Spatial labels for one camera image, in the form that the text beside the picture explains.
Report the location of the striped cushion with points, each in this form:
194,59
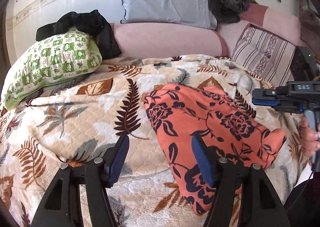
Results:
262,51

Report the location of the pink bolster cushion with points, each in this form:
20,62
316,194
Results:
165,39

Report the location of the person's right hand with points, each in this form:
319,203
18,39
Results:
308,139

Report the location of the white cloth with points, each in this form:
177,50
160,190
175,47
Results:
303,174

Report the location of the orange floral garment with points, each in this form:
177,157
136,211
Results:
200,117

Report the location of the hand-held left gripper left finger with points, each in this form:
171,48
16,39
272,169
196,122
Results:
120,157

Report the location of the dark fur cushion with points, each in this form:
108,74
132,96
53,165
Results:
225,4

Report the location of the leaf print blanket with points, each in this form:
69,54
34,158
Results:
87,122

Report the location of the green checked pillow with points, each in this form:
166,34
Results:
55,59

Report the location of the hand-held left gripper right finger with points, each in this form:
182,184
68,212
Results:
202,159

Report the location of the black garment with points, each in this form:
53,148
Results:
82,20

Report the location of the person's dark pants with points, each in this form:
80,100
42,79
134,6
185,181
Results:
305,207

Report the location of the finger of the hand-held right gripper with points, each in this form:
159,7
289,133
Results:
265,102

